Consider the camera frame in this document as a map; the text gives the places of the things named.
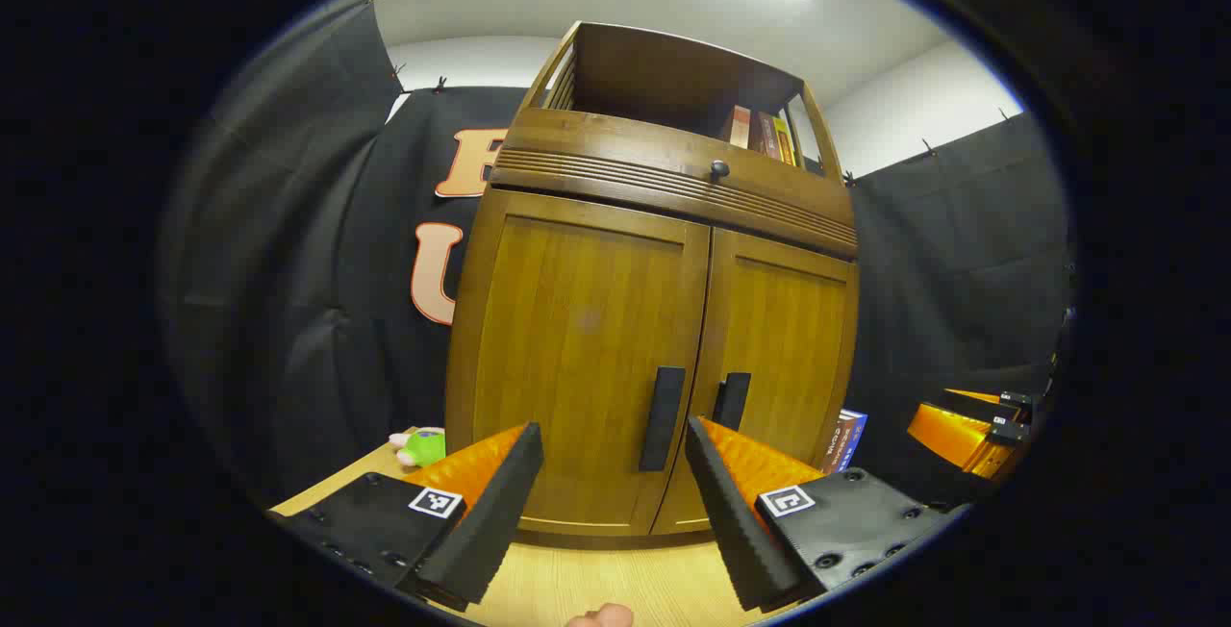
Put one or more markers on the yellow book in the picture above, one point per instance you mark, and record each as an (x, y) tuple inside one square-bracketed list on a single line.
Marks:
[(785, 141)]

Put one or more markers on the wooden shoe cabinet door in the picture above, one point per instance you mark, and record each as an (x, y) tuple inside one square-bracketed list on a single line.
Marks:
[(784, 348), (577, 338)]

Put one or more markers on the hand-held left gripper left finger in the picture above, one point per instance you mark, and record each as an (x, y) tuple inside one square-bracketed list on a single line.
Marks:
[(490, 521)]

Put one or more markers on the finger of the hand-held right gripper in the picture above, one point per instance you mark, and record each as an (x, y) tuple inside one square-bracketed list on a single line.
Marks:
[(991, 399), (957, 439)]

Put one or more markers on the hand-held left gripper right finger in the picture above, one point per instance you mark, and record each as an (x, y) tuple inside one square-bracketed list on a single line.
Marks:
[(731, 531)]

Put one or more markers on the blue box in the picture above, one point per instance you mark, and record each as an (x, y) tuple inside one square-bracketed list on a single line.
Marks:
[(846, 439)]

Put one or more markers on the wooden double-door shoe cabinet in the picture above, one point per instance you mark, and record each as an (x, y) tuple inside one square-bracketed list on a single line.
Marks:
[(615, 88)]

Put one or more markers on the dark red book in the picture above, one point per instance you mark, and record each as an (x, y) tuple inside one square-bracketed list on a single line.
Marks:
[(764, 135)]

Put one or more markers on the black backdrop cloth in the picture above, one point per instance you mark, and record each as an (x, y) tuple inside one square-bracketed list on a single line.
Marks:
[(288, 319)]

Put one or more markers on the wooden drawer with black knob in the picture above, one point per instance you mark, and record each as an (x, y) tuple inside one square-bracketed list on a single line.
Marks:
[(625, 165)]

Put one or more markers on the green plush toy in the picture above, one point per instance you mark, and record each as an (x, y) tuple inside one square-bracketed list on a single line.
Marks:
[(423, 449)]

